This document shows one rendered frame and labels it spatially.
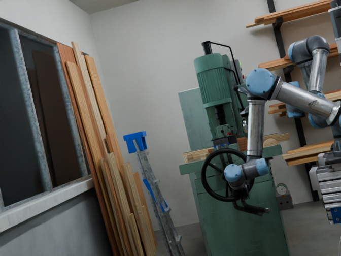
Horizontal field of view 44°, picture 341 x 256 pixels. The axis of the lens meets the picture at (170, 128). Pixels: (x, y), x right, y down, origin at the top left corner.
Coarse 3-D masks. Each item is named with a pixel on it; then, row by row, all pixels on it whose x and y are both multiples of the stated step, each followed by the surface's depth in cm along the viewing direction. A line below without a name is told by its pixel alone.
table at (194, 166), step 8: (280, 144) 236; (264, 152) 238; (272, 152) 237; (280, 152) 236; (200, 160) 249; (240, 160) 232; (184, 168) 249; (192, 168) 248; (200, 168) 246; (208, 168) 245
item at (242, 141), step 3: (237, 138) 248; (240, 138) 248; (243, 138) 248; (246, 138) 247; (240, 141) 248; (243, 141) 248; (246, 141) 247; (240, 144) 248; (243, 144) 248; (246, 144) 247; (240, 147) 248; (243, 147) 248; (246, 147) 247; (240, 150) 248; (243, 150) 248
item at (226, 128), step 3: (219, 126) 255; (222, 126) 254; (225, 126) 254; (228, 126) 256; (219, 129) 255; (222, 129) 254; (225, 129) 254; (228, 129) 254; (219, 132) 255; (225, 132) 254; (228, 132) 253; (219, 135) 255; (222, 135) 254; (225, 135) 254
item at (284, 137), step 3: (279, 135) 251; (282, 135) 250; (285, 135) 250; (288, 135) 250; (264, 138) 253; (267, 138) 252; (273, 138) 252; (276, 138) 251; (279, 138) 251; (282, 138) 251; (285, 138) 250; (288, 138) 250; (264, 141) 253; (279, 141) 251; (207, 150) 261; (201, 153) 262
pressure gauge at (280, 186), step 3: (279, 183) 233; (282, 183) 232; (276, 186) 233; (279, 186) 231; (282, 186) 231; (285, 186) 230; (276, 189) 231; (279, 189) 231; (282, 189) 231; (285, 189) 230; (279, 192) 231; (282, 192) 231; (285, 192) 230; (282, 195) 233
